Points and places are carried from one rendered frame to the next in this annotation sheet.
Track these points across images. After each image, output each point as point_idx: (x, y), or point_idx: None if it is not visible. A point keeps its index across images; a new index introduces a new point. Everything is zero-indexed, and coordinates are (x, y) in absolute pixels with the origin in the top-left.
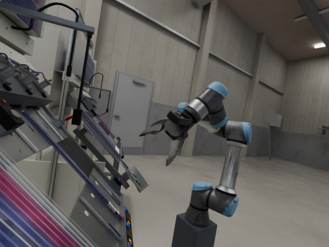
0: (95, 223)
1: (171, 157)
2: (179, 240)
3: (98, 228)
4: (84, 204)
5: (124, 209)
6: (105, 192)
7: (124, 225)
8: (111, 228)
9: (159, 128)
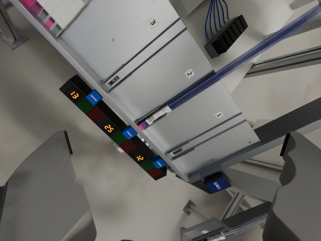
0: (134, 35)
1: (38, 147)
2: None
3: (126, 39)
4: (169, 25)
5: (151, 142)
6: (196, 126)
7: (120, 109)
8: (124, 78)
9: (304, 224)
